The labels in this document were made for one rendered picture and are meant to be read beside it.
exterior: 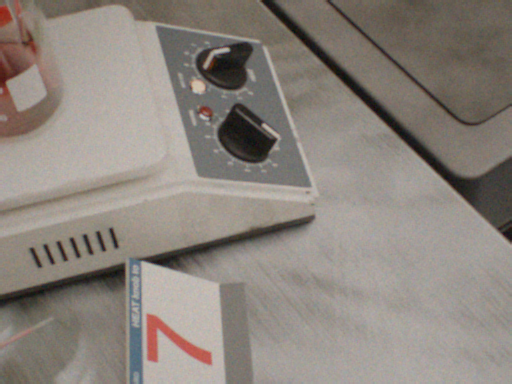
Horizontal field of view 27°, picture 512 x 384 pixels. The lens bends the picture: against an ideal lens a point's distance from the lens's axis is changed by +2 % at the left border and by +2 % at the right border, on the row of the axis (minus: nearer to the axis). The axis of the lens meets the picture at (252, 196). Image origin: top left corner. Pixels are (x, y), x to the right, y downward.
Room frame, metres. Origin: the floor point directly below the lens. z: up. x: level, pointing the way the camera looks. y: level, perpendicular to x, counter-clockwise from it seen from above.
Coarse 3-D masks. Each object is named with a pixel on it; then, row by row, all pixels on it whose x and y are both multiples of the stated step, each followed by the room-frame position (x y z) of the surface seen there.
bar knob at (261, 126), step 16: (240, 112) 0.38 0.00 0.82; (224, 128) 0.38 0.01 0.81; (240, 128) 0.38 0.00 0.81; (256, 128) 0.37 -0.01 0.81; (272, 128) 0.37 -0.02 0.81; (224, 144) 0.37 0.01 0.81; (240, 144) 0.37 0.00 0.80; (256, 144) 0.37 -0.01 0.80; (272, 144) 0.36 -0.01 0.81; (256, 160) 0.36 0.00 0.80
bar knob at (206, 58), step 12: (204, 48) 0.44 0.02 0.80; (216, 48) 0.43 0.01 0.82; (228, 48) 0.43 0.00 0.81; (240, 48) 0.43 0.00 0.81; (252, 48) 0.44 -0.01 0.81; (204, 60) 0.43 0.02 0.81; (216, 60) 0.42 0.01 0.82; (228, 60) 0.43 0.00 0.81; (240, 60) 0.43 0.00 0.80; (204, 72) 0.42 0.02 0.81; (216, 72) 0.42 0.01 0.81; (228, 72) 0.43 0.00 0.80; (240, 72) 0.43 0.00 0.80; (216, 84) 0.42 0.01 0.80; (228, 84) 0.42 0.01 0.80; (240, 84) 0.42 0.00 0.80
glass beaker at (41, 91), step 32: (0, 0) 0.42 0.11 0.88; (32, 0) 0.38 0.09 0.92; (0, 32) 0.36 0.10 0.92; (32, 32) 0.37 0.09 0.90; (0, 64) 0.36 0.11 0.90; (32, 64) 0.37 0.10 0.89; (0, 96) 0.36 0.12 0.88; (32, 96) 0.37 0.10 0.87; (64, 96) 0.38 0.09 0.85; (0, 128) 0.36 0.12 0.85; (32, 128) 0.36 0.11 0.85
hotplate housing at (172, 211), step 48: (144, 48) 0.44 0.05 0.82; (96, 192) 0.34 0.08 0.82; (144, 192) 0.33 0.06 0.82; (192, 192) 0.33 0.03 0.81; (240, 192) 0.34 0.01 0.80; (288, 192) 0.35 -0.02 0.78; (0, 240) 0.32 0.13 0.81; (48, 240) 0.32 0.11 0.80; (96, 240) 0.33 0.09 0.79; (144, 240) 0.33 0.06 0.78; (192, 240) 0.33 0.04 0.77; (0, 288) 0.32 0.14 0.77
